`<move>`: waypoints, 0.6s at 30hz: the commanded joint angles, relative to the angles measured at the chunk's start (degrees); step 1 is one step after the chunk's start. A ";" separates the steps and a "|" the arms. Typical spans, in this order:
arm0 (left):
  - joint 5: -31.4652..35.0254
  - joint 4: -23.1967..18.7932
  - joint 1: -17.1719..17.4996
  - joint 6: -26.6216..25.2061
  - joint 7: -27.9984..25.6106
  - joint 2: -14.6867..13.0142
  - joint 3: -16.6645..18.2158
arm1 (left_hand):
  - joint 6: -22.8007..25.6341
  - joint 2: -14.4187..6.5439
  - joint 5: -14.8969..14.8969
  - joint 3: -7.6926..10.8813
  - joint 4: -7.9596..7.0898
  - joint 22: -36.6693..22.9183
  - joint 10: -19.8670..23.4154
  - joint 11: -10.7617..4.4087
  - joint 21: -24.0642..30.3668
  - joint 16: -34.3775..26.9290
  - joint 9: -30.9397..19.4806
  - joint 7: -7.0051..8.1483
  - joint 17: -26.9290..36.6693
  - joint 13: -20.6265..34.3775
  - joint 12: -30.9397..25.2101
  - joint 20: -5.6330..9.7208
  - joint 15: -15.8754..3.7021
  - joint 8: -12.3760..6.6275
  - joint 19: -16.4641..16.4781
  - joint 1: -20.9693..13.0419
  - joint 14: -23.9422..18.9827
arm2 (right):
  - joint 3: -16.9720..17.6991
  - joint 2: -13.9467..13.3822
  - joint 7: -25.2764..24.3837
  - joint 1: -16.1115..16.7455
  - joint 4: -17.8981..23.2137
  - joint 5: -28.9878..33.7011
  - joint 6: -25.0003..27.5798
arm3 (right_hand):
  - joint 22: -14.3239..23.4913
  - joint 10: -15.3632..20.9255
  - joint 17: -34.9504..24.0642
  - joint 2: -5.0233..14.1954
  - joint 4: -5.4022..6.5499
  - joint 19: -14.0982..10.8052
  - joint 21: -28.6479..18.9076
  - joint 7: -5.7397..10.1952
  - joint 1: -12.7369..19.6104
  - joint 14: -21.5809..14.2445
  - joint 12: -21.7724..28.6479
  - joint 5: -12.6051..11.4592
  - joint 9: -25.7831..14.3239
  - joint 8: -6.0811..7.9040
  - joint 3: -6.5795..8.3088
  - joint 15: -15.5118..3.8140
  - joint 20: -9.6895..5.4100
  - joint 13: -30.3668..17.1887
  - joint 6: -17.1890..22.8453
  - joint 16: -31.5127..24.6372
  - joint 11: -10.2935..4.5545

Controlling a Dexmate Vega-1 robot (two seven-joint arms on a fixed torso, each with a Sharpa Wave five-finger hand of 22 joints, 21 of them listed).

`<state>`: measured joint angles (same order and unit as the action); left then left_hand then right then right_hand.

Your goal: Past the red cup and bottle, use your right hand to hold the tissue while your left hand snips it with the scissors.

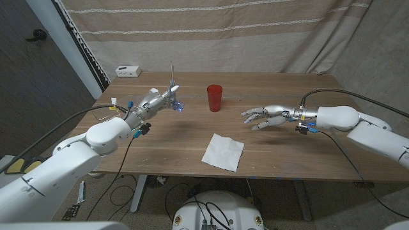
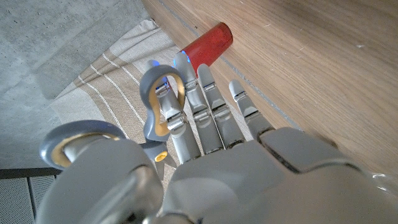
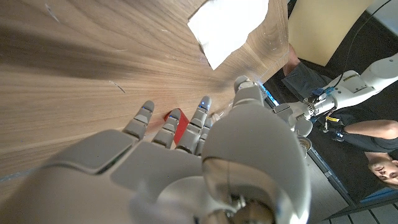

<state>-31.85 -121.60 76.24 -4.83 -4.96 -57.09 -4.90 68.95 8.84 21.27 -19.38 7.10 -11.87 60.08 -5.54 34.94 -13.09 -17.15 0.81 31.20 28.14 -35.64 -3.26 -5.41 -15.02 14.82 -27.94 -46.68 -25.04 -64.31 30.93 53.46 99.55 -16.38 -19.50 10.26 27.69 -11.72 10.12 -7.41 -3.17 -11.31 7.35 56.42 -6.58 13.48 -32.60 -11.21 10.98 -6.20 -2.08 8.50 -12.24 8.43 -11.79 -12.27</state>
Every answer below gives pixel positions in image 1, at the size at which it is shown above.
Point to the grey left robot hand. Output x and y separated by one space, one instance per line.
153 102

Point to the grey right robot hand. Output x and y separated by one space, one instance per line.
278 111

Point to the white tissue sheet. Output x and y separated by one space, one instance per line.
223 152

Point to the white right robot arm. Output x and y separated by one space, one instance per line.
338 117

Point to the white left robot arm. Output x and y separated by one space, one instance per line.
48 179

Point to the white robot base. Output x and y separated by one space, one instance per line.
220 211

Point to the clear plastic bottle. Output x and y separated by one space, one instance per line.
134 100

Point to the red plastic cup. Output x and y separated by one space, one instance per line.
214 99

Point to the white power box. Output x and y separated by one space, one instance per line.
128 71

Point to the beige striped curtain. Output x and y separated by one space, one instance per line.
207 41

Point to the grey table leg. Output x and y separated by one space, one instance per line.
303 201

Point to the white table leg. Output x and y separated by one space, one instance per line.
139 195

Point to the white tube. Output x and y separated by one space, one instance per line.
81 191

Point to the dark wooden door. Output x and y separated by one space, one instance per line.
32 96

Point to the black perforated plate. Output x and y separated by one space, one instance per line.
71 212

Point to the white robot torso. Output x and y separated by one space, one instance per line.
64 226

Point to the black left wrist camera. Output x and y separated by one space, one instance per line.
145 127

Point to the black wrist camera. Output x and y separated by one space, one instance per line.
145 127
302 129

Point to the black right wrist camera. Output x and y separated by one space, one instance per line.
302 129

